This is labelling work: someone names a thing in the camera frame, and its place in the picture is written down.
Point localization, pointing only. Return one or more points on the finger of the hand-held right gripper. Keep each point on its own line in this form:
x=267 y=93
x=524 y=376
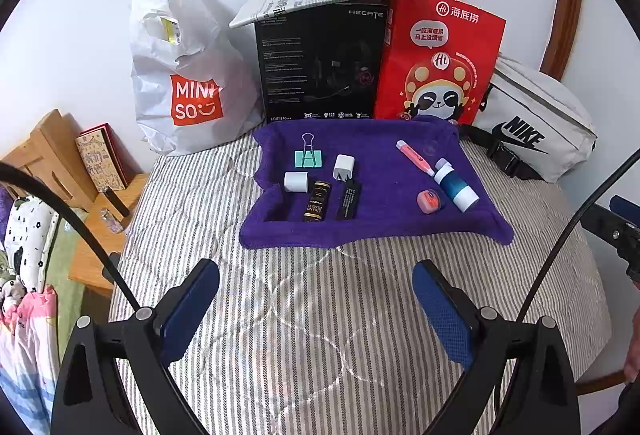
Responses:
x=605 y=225
x=626 y=208

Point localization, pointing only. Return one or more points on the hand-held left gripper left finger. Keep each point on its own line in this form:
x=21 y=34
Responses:
x=187 y=310

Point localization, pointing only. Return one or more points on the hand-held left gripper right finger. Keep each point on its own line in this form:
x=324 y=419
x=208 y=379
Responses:
x=442 y=315

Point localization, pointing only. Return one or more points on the small pink balm jar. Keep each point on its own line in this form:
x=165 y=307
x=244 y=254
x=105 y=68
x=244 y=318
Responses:
x=429 y=201

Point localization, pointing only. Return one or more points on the blue and white bottle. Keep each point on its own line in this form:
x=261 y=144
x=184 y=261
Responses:
x=457 y=190

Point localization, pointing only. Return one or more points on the black rectangular stick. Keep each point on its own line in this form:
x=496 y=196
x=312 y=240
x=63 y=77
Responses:
x=349 y=200

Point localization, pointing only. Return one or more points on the pink tube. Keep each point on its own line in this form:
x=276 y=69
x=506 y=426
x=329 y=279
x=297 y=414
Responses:
x=415 y=157

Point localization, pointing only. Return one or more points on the black and gold tin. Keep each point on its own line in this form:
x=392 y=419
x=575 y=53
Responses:
x=316 y=202

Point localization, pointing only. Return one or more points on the small white paper roll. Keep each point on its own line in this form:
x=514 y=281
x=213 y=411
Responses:
x=296 y=181

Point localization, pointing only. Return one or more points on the white charger plug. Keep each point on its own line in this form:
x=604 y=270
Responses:
x=344 y=166

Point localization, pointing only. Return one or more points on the green binder clip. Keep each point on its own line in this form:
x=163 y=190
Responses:
x=309 y=160

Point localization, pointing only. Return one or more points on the person's right forearm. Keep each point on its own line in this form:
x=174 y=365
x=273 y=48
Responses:
x=634 y=355

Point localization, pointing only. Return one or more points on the wooden bedside table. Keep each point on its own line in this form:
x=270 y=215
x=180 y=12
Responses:
x=92 y=260

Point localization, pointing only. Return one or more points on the purple towel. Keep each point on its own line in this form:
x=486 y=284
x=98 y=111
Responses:
x=385 y=215

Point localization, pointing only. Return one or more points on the small glass bottle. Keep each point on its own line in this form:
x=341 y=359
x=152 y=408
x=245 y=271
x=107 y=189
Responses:
x=109 y=221

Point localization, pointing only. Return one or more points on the striped mattress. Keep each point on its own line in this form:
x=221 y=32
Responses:
x=310 y=315

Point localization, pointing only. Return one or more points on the white waist bag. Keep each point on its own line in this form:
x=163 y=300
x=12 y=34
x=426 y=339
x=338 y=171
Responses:
x=545 y=115

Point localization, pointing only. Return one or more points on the green cloth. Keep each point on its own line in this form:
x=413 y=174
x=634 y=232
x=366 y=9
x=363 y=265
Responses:
x=59 y=260

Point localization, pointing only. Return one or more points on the pink cloth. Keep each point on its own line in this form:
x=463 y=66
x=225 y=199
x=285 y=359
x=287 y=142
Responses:
x=25 y=345

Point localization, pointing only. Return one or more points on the patterned brown book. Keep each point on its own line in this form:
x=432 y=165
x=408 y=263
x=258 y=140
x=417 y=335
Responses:
x=102 y=160

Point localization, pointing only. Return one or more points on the spotted white cloth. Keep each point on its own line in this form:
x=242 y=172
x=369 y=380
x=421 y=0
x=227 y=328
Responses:
x=27 y=235

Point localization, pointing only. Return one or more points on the red paper bag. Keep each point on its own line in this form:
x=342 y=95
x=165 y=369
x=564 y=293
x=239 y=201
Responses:
x=435 y=55

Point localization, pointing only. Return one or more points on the white plastic shopping bag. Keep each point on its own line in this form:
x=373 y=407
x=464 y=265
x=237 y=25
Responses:
x=190 y=65

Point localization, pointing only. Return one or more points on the black headphone box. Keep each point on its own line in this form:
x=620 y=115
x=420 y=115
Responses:
x=320 y=65

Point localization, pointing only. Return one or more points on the curved brown wooden frame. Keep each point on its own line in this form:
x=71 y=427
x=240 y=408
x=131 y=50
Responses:
x=565 y=15

